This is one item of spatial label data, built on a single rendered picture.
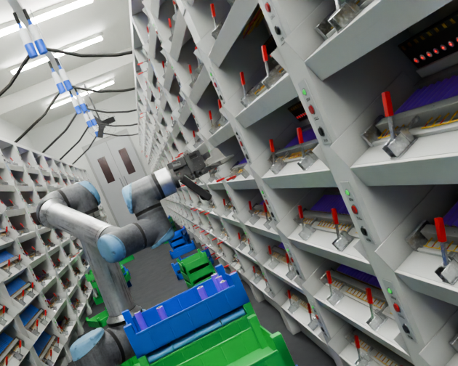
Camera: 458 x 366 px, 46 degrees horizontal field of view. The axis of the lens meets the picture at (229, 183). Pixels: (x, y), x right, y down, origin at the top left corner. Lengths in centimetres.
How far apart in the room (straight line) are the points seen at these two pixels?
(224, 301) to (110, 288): 97
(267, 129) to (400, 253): 77
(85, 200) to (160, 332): 97
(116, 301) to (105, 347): 18
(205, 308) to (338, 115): 62
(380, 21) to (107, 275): 173
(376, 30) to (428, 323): 54
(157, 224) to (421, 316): 94
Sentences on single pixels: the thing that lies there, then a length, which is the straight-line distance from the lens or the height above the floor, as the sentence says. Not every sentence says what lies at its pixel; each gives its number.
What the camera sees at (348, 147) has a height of 76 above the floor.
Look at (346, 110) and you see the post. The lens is 96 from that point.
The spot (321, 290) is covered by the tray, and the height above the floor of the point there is 35.
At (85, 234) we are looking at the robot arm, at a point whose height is 78.
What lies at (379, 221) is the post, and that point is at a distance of 97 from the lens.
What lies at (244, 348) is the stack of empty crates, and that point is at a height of 42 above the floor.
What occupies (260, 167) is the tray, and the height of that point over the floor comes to 76.
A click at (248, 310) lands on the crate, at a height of 46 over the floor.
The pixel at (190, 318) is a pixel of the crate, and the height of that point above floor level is 51.
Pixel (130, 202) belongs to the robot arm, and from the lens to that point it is 172.
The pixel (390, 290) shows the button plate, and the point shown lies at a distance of 104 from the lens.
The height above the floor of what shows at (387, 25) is 90.
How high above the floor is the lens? 83
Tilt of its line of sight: 3 degrees down
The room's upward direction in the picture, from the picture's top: 24 degrees counter-clockwise
